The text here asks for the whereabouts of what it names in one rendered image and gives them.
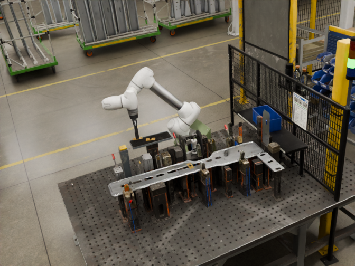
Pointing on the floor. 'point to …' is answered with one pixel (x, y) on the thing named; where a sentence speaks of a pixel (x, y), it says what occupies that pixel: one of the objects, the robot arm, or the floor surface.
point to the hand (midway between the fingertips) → (137, 134)
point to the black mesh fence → (296, 125)
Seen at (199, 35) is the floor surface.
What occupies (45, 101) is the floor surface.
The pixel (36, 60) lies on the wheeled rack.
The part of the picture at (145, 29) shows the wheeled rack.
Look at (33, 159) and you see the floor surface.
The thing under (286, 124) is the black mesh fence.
